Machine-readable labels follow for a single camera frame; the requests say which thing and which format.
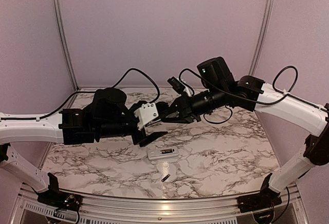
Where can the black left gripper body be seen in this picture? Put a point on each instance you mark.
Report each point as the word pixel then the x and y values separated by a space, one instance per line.
pixel 137 139

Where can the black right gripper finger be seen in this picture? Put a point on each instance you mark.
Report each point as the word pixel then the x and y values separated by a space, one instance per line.
pixel 182 120
pixel 174 106

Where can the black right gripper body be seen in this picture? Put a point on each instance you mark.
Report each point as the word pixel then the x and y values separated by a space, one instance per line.
pixel 188 109

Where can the white remote control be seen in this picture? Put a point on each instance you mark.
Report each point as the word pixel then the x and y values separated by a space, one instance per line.
pixel 156 154

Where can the black battery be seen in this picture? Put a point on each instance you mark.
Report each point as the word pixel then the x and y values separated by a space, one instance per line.
pixel 167 151
pixel 165 178

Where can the small clear-handled screwdriver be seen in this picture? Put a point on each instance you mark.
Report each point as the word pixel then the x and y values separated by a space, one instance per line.
pixel 171 116

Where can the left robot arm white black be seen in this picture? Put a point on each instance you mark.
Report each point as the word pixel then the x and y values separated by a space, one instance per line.
pixel 105 117

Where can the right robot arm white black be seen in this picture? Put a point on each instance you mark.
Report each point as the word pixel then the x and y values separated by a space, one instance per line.
pixel 281 113

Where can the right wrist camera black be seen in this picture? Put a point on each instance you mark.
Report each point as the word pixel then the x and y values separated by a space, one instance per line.
pixel 177 85

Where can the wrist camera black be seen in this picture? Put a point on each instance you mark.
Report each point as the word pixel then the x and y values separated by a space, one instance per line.
pixel 177 85
pixel 146 114

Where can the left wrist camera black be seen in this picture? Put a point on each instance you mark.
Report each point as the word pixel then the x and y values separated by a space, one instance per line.
pixel 146 114

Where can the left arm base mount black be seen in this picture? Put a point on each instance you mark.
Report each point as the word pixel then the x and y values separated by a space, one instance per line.
pixel 61 200

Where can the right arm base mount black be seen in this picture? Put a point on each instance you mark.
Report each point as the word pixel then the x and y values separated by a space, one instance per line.
pixel 257 201

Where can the right aluminium corner post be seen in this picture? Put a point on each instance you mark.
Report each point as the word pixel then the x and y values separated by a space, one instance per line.
pixel 261 37

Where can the aluminium corner post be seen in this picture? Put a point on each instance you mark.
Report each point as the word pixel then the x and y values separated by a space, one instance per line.
pixel 64 44
pixel 261 37

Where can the left aluminium corner post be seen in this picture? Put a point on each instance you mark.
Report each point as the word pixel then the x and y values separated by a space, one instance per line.
pixel 64 44

